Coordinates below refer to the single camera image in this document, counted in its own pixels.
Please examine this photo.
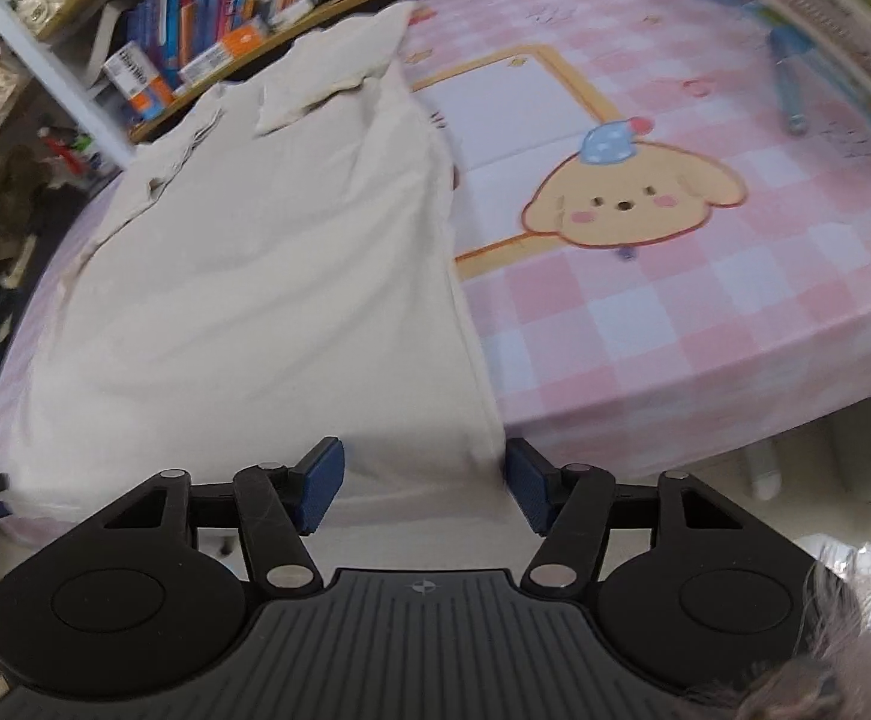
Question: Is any brown garment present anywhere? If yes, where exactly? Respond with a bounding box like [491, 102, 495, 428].
[0, 146, 54, 290]

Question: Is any cream t-shirt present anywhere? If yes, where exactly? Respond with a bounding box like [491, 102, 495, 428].
[8, 0, 507, 526]

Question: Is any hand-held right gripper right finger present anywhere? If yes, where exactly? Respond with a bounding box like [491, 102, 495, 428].
[505, 437, 744, 601]

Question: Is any white wooden bookshelf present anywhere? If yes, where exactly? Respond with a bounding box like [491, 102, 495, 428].
[0, 0, 444, 166]

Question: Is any white table leg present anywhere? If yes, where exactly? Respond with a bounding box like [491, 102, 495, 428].
[746, 439, 782, 502]

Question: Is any fuzzy grey pink fabric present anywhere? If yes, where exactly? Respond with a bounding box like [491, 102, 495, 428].
[668, 532, 871, 720]

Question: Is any red white figurine pen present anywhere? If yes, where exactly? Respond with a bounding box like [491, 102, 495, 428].
[40, 126, 80, 167]

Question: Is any tall white orange box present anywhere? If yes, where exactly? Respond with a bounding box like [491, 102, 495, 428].
[101, 43, 176, 121]

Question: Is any flat white orange box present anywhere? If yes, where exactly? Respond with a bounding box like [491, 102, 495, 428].
[178, 22, 272, 85]

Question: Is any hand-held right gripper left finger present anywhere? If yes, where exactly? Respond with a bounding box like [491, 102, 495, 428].
[101, 436, 347, 599]

